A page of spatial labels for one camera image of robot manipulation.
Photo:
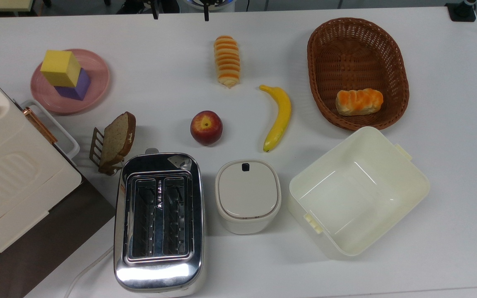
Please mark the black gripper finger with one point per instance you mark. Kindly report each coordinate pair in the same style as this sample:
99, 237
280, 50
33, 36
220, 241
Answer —
155, 10
206, 11

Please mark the yellow foam cube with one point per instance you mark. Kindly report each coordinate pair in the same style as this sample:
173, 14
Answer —
60, 67

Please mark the purple foam cube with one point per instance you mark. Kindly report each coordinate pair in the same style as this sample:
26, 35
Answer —
78, 87

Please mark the orange striped bread roll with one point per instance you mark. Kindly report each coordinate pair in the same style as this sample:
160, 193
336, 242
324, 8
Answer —
227, 61

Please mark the pink round plate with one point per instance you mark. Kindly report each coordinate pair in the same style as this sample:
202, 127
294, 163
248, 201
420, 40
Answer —
97, 80

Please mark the red apple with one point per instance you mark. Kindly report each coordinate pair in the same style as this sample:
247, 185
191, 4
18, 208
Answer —
206, 127

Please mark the yellow banana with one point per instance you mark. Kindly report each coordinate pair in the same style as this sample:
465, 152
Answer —
280, 118

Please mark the brown bread slice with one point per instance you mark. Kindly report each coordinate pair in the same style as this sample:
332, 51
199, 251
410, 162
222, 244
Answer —
117, 138

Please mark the brown wooden toast rack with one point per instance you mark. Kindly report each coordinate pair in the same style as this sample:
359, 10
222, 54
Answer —
95, 145

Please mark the pale yellow furniture top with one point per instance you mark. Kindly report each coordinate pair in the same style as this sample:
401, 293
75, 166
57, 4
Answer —
0, 4

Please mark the brown wicker basket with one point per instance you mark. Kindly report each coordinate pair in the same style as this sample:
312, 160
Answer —
358, 54

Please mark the orange glazed bread loaf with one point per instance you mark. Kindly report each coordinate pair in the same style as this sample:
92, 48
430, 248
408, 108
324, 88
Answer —
358, 102

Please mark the white lidded canister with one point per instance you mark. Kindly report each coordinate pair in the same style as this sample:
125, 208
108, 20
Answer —
247, 194

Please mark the chrome two-slot toaster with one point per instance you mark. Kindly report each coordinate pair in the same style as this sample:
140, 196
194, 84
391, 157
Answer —
158, 223

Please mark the cream plastic open box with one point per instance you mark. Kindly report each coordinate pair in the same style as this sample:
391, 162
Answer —
358, 194

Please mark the black clamp mount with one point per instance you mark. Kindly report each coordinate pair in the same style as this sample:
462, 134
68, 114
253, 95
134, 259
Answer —
461, 10

